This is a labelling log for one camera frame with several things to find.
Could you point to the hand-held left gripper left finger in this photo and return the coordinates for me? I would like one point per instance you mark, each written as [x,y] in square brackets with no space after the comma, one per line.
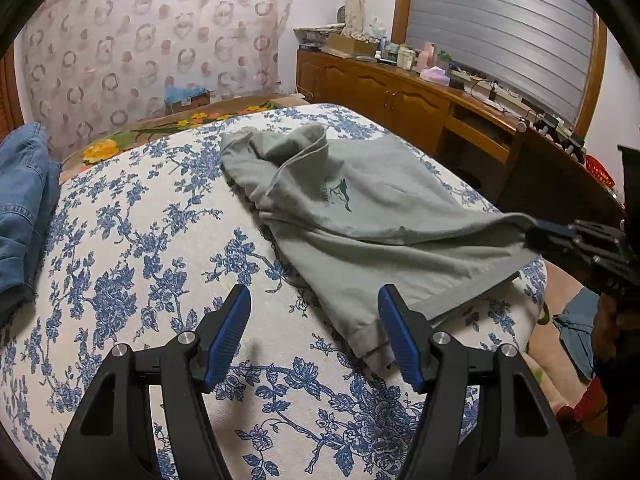
[230,330]

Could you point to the box with blue cloth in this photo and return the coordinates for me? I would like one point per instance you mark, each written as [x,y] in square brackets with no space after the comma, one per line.
[186,97]

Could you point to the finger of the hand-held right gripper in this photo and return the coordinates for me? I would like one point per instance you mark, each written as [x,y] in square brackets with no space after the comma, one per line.
[552,240]

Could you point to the pink tissue box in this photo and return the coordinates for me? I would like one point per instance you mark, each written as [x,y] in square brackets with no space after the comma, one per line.
[435,75]

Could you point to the pink bottle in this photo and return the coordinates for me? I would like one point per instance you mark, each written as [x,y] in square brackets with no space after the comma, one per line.
[426,55]

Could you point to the blue floral bedspread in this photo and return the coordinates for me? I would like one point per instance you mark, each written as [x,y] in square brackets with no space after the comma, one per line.
[150,260]

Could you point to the grey-green hoodie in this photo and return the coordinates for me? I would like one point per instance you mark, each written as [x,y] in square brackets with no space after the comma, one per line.
[375,220]

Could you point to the wooden cabinet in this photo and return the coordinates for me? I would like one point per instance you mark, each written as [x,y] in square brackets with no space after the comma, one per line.
[400,100]

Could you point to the cardboard box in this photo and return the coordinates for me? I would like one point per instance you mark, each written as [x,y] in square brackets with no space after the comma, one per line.
[350,44]

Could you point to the teal cloth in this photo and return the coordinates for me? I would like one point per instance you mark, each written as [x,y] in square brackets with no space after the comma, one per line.
[575,330]

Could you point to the red cloth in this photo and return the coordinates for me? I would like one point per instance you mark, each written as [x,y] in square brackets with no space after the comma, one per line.
[587,402]

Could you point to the red plastic basket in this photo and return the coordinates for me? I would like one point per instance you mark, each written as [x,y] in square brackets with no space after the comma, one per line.
[600,170]

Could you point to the dark wooden furniture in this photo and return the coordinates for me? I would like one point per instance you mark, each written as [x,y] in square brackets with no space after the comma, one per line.
[555,185]

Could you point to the stack of newspapers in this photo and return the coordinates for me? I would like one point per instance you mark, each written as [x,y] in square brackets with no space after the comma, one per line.
[315,35]

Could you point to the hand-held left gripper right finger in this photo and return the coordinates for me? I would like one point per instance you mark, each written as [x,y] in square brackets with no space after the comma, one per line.
[400,335]

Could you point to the blue denim jeans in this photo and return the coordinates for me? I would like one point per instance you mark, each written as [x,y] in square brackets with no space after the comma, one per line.
[25,200]

